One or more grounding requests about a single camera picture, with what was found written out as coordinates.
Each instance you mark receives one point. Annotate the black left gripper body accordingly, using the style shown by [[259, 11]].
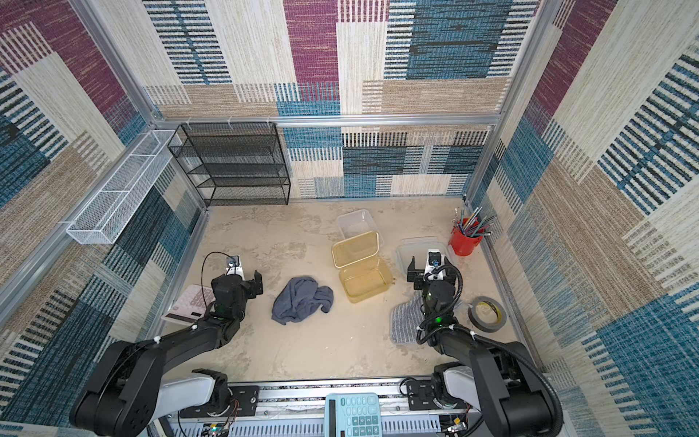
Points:
[[246, 294]]

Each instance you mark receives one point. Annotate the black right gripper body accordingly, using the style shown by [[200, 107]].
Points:
[[415, 274]]

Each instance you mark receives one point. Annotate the translucent lunch box lid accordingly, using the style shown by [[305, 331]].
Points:
[[418, 248]]

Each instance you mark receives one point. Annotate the grey striped cloth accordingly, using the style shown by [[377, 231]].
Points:
[[405, 319]]

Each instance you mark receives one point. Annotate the dark blue cloth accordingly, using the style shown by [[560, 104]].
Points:
[[301, 297]]

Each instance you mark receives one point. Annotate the yellow lunch box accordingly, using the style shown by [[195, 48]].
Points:
[[365, 279]]

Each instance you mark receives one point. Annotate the translucent white lunch box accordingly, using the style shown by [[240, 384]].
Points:
[[357, 223]]

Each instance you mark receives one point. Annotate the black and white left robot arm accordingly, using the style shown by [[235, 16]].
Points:
[[96, 410]]

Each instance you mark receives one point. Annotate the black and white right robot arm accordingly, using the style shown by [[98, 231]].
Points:
[[505, 386]]

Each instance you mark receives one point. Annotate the pink calculator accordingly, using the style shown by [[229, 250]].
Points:
[[190, 305]]

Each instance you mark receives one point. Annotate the grey tape roll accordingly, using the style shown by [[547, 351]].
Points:
[[487, 314]]

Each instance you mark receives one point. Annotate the red pen holder cup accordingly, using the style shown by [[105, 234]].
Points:
[[463, 239]]

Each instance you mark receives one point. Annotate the pens in red cup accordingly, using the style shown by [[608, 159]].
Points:
[[486, 222]]

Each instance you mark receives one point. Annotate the teal calculator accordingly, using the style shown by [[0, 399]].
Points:
[[352, 415]]

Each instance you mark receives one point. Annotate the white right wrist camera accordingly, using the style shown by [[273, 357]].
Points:
[[434, 260]]

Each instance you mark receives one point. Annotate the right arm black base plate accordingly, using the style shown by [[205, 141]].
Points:
[[422, 397]]

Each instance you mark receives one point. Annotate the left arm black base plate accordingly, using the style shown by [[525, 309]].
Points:
[[233, 401]]

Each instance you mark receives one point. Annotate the black wire mesh shelf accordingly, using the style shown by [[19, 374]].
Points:
[[233, 163]]

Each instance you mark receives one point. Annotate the aluminium front rail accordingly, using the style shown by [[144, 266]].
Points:
[[306, 390]]

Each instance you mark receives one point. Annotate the white wire mesh basket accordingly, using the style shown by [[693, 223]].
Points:
[[108, 212]]

